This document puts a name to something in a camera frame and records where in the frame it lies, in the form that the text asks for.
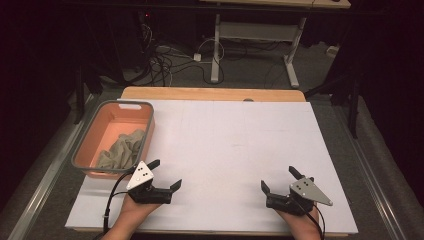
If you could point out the wooden desk top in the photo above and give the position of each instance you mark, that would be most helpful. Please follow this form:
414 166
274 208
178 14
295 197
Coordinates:
276 3

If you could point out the grey metal floor rail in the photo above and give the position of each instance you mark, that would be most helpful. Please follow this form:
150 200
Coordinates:
370 173
50 173

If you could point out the person's left hand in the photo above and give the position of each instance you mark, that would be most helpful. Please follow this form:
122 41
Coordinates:
138 208

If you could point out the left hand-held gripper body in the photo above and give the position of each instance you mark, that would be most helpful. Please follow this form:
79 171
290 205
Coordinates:
143 186

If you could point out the grey-beige cloth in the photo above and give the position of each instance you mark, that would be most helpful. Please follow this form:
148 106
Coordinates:
123 151

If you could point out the black metal stand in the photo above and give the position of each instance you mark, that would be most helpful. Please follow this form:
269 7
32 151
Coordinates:
80 90
350 96

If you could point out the person's right hand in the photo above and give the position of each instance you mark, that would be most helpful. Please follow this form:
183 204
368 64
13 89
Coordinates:
298 218

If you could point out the white metal desk frame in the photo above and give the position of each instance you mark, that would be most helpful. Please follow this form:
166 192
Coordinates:
253 43

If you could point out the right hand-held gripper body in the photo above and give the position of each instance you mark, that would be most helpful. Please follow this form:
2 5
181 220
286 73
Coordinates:
296 198

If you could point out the white power adapter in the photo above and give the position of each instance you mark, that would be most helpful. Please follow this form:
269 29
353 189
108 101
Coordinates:
197 57

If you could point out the orange plastic basket grey rim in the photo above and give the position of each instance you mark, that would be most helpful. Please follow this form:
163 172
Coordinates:
115 136

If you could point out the white paper sheet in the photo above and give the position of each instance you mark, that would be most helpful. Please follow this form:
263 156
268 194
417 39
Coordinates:
220 160

